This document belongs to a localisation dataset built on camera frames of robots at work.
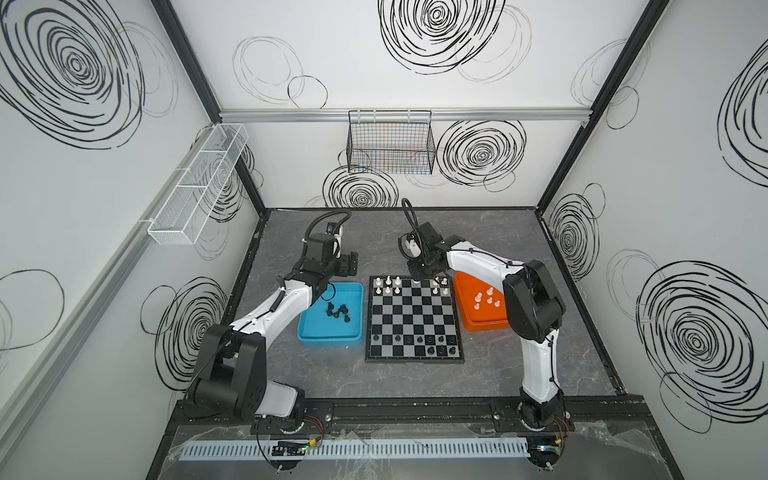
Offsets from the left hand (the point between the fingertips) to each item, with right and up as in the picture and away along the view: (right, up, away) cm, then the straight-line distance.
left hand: (343, 251), depth 89 cm
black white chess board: (+21, -21, 0) cm, 29 cm away
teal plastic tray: (-8, -23, -1) cm, 25 cm away
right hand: (+21, -7, +6) cm, 23 cm away
